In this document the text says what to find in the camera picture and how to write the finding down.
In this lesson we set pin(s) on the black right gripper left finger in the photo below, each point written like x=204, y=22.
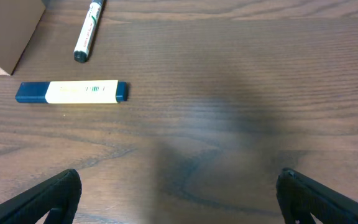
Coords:
x=56, y=198

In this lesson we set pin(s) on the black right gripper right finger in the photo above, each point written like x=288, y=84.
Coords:
x=303, y=200

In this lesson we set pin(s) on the yellow highlighter blue caps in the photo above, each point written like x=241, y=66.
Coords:
x=73, y=92

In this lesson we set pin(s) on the white board marker black cap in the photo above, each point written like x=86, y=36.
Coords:
x=82, y=48

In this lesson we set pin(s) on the brown cardboard box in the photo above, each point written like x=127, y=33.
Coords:
x=18, y=20

